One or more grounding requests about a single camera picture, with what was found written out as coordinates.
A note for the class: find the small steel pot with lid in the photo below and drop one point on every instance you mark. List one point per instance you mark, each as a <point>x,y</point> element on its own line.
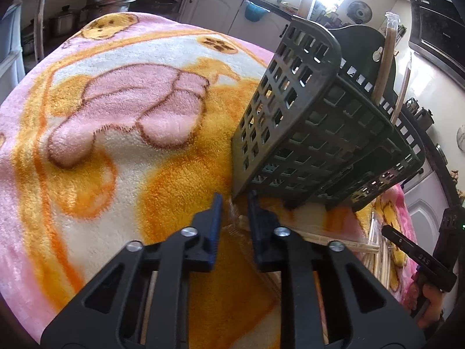
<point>63,21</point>

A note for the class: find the stacked steel pots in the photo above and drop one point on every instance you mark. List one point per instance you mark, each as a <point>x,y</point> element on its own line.
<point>109,2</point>

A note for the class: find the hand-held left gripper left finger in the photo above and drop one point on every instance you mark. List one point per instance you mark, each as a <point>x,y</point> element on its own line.
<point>217,218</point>

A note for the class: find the steel kettle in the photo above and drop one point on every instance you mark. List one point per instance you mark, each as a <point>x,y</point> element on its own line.
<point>419,114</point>

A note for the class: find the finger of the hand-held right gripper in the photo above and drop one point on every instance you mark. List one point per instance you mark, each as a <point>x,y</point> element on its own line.
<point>417,256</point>

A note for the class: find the person's right hand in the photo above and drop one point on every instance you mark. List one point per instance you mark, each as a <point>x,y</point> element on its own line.
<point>430,301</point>

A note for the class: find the black range hood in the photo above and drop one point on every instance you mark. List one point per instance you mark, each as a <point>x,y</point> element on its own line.
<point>436,32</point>

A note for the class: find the round wall fan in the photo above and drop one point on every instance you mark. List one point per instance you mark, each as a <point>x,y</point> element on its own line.
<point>359,12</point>

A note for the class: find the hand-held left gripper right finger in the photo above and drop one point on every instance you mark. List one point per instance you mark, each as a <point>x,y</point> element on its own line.
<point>252,218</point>

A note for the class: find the pink bear printed blanket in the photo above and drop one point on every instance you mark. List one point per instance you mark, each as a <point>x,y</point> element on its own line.
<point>109,152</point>

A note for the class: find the white kitchen cabinets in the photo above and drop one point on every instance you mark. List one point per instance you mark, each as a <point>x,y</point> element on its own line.
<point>214,7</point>

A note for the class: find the black wok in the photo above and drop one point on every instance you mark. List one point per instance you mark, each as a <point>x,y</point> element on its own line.
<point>161,5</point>

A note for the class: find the blue hanging bag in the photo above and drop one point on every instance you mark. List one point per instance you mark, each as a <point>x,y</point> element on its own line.
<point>256,11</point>

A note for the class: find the black plastic utensil basket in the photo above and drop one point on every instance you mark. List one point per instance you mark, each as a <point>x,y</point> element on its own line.
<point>327,134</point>

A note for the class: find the metal shelf rack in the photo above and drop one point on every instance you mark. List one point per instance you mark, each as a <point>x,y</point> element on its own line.
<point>41,14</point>

